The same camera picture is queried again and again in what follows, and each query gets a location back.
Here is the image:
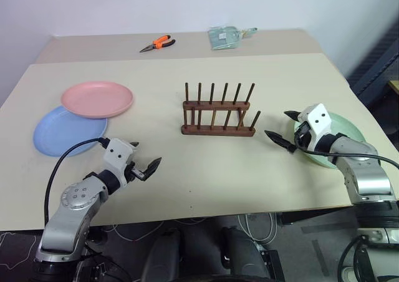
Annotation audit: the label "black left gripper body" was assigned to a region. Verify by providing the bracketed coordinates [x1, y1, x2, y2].
[123, 161, 148, 186]

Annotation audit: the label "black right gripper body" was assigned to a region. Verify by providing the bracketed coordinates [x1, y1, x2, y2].
[294, 122, 313, 149]

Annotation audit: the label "wooden dish rack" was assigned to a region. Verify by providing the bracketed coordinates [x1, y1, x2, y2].
[180, 82, 262, 137]

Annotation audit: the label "green plate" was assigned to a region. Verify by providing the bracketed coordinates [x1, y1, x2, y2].
[293, 111, 367, 171]

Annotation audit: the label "pink plate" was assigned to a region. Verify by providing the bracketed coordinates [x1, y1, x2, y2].
[60, 80, 135, 119]

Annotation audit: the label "blue plate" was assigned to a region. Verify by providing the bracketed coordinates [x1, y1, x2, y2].
[32, 105, 109, 157]

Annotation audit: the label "dark rounded shape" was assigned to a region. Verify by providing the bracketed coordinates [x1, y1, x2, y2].
[140, 228, 182, 282]
[220, 226, 271, 282]

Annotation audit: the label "dark ribbed radiator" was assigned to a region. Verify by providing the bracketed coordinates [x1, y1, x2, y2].
[347, 22, 399, 135]

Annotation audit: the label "pale green fabric packet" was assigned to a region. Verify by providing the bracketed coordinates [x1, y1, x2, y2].
[207, 26, 242, 51]

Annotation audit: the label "white power strip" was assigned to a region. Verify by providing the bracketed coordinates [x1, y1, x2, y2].
[356, 226, 399, 249]

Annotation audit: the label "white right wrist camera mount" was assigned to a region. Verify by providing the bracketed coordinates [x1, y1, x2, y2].
[297, 103, 333, 153]

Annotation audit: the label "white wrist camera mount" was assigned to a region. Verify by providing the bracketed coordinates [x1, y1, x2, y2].
[297, 103, 333, 153]
[103, 138, 134, 187]

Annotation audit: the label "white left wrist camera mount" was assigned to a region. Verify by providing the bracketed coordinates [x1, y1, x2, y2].
[103, 138, 134, 187]

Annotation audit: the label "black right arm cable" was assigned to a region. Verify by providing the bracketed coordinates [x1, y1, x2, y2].
[294, 143, 399, 167]

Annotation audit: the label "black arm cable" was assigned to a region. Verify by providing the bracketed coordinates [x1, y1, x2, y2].
[44, 137, 108, 225]
[294, 143, 399, 167]

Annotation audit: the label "thin white cable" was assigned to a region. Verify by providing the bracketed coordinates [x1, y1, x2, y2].
[110, 221, 168, 243]

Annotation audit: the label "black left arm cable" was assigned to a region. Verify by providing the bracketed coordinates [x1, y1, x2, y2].
[44, 137, 108, 225]

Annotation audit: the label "white cable bundle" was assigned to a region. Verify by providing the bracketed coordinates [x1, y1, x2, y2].
[236, 212, 279, 246]

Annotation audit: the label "orange handled pliers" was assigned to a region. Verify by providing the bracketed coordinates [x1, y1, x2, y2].
[138, 34, 176, 54]

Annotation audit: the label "black floor cable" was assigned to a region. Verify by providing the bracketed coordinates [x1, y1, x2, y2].
[338, 234, 370, 278]

